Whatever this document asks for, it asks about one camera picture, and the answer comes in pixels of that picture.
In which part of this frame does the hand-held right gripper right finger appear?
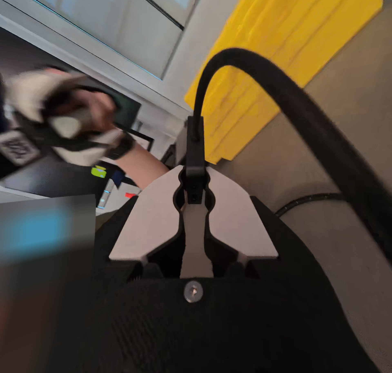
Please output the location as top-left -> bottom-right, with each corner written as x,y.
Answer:
207,167 -> 278,268

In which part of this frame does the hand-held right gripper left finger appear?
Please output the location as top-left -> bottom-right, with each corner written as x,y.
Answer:
109,165 -> 185,268

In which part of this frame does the black braided hdmi cable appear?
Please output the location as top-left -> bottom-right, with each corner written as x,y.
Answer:
275,192 -> 348,217

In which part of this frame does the black adapter with cable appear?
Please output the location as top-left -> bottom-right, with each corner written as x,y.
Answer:
185,48 -> 392,275

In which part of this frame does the yellow plastic bin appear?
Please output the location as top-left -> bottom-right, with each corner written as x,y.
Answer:
184,0 -> 384,165

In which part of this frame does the person's left forearm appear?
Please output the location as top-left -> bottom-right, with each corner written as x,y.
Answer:
116,140 -> 172,190

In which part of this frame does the person's left hand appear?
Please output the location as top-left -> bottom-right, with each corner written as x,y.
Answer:
60,89 -> 118,132

